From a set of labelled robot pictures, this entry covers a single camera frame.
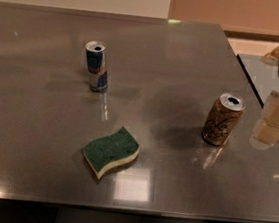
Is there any orange soda can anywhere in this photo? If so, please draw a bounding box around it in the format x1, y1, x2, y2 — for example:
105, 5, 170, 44
201, 92, 246, 147

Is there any blue silver energy drink can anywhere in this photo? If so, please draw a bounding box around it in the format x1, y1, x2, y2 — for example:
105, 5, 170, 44
85, 41, 108, 93

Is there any green yellow sponge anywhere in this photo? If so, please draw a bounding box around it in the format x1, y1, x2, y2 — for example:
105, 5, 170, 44
82, 127, 140, 179

